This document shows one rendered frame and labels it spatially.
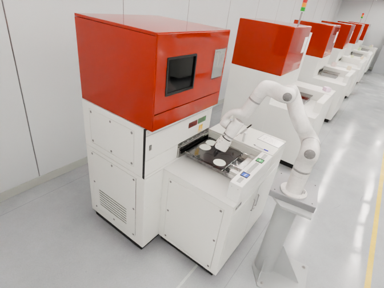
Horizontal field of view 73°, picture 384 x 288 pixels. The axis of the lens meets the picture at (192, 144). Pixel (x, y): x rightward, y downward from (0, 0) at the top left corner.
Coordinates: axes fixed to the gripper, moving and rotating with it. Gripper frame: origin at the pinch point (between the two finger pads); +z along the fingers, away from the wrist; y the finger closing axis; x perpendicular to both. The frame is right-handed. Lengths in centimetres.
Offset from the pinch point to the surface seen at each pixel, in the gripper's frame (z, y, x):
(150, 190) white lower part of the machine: 47, -31, -8
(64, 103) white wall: 70, -121, 111
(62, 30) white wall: 3, -147, 116
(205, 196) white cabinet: 21.7, -0.7, -26.4
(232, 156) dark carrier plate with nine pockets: -0.2, 19.3, 8.4
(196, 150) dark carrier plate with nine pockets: 12.1, -6.9, 16.8
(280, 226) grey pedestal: 16, 62, -37
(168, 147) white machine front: 14.1, -32.6, 5.0
